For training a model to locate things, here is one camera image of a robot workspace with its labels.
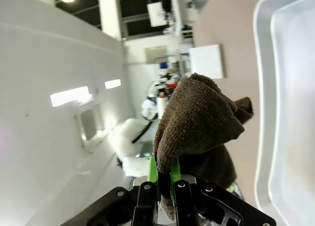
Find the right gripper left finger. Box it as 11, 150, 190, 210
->
86, 154, 159, 226

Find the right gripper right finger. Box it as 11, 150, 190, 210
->
170, 157, 278, 226

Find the brown cloth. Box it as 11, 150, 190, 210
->
153, 72, 255, 222

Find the pink handled lint roller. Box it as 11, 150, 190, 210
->
157, 92, 169, 119

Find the metal baking tray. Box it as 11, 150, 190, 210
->
252, 0, 315, 226

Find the black sleeved arm cable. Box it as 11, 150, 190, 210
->
131, 119, 151, 145

